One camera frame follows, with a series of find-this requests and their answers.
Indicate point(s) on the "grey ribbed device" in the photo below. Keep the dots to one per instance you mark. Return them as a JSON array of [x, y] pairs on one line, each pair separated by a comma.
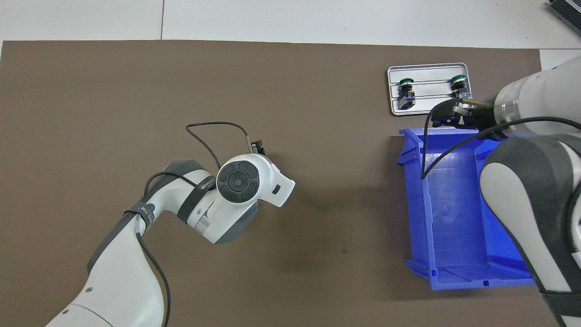
[[569, 9]]

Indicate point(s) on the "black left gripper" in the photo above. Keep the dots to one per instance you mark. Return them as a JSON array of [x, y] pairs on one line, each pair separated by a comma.
[[258, 148]]

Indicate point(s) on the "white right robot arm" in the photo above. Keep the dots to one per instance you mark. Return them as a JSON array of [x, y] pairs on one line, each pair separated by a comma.
[[535, 91]]

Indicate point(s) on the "blue plastic storage bin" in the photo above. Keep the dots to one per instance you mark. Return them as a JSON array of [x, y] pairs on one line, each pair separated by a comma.
[[449, 227]]

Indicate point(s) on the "brown table mat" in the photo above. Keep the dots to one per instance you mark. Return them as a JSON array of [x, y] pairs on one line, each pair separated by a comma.
[[227, 91]]

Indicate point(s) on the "silver metal tray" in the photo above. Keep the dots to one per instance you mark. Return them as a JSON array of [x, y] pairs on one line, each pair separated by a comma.
[[429, 70]]

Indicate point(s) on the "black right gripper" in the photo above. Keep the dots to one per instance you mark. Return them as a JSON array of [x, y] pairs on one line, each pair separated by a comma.
[[485, 119]]

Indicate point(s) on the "green push button switch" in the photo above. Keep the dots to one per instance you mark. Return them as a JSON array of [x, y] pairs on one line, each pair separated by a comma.
[[405, 93], [459, 81]]

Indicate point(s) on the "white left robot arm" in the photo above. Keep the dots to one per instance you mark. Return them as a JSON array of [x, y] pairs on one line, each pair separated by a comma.
[[118, 272]]

